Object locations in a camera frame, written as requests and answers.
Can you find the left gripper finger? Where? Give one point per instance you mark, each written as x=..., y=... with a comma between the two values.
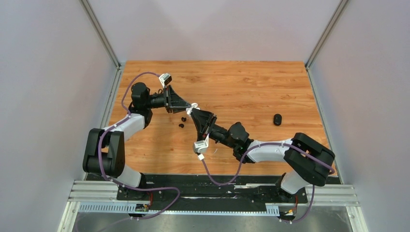
x=175, y=100
x=179, y=108

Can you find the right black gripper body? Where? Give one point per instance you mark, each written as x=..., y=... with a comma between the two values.
x=210, y=125

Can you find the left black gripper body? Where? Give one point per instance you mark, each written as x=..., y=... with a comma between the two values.
x=167, y=98

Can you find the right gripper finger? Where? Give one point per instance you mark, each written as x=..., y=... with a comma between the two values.
x=197, y=113
x=200, y=122

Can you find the white earbud charging case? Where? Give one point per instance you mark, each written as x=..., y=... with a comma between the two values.
x=191, y=107

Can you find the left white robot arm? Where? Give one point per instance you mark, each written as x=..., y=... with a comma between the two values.
x=105, y=148

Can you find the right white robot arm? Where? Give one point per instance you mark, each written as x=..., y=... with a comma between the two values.
x=311, y=162

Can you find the black oval case cover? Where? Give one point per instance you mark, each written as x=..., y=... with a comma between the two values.
x=277, y=119

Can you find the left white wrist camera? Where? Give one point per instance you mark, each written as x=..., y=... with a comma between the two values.
x=165, y=79

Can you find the left aluminium frame post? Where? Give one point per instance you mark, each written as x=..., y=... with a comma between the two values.
x=102, y=35

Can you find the aluminium frame post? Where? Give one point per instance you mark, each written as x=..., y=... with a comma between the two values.
x=326, y=32
x=102, y=35

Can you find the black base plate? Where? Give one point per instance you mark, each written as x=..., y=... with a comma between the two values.
x=172, y=188

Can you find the slotted cable duct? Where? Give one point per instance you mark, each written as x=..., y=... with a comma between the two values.
x=233, y=207

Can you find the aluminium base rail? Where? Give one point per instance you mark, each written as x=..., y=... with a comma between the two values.
x=101, y=196

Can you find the right aluminium frame post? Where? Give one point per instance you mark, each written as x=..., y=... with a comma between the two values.
x=326, y=32

